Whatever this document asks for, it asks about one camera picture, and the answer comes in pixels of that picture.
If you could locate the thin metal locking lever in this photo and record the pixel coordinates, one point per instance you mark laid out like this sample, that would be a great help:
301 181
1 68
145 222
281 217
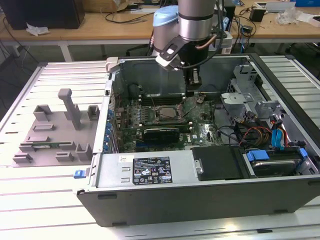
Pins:
190 110
152 101

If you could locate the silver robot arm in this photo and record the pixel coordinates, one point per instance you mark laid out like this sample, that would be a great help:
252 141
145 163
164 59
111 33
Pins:
195 25

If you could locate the CPU socket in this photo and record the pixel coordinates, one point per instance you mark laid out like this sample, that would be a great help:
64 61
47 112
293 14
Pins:
158 118

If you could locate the black RAM slot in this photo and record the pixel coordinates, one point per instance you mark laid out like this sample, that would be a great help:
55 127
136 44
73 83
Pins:
175 124
162 101
162 96

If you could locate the silver metal drive cage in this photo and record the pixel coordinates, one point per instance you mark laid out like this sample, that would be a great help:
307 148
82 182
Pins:
237 98

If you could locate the small black box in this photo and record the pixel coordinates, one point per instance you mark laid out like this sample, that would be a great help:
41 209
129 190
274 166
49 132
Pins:
257 14

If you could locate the beige case latch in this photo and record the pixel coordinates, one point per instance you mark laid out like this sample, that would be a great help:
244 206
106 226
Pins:
111 64

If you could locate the green motherboard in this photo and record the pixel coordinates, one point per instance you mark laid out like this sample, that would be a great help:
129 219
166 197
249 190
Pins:
202 140

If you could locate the black graphics card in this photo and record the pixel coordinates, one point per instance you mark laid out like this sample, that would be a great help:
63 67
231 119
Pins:
161 135

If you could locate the crumpled clear plastic bag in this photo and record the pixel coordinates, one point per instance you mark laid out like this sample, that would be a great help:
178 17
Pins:
287 16

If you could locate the wooden desk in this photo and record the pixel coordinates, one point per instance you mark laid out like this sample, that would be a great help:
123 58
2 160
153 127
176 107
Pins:
82 33

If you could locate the flat white box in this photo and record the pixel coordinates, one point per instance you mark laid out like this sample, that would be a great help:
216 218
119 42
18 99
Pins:
310 19

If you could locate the hard disk in blue carrier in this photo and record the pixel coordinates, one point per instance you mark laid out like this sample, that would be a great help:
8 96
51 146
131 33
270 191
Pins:
272 166

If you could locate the silver power supply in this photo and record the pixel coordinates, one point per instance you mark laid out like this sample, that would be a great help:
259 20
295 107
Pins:
112 172

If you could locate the black open PC case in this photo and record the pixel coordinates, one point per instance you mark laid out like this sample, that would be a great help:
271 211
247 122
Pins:
200 205

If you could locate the large black monitor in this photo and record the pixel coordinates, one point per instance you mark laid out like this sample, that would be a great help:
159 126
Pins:
45 12

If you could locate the grey parts rack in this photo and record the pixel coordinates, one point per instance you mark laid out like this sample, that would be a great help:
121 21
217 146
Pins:
60 135

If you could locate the crumpled white paper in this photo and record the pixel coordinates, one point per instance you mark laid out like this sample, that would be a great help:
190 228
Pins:
37 29

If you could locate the small blue clip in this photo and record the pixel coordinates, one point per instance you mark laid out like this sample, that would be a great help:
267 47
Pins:
79 174

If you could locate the green RAM stick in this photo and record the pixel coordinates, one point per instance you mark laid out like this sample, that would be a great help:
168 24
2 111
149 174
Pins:
50 144

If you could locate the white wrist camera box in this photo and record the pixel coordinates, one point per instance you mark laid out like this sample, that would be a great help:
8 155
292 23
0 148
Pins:
165 60

